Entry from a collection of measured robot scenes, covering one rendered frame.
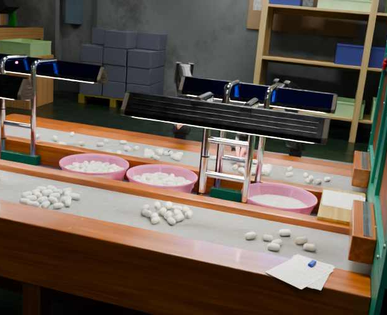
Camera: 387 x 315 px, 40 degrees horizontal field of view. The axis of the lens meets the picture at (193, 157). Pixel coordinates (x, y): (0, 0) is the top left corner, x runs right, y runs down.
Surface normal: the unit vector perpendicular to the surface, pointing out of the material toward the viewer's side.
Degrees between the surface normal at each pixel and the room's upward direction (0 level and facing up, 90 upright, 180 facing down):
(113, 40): 90
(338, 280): 0
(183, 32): 90
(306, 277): 0
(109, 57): 90
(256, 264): 0
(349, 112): 90
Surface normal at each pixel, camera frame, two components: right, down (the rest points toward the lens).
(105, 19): -0.24, 0.24
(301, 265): 0.08, -0.96
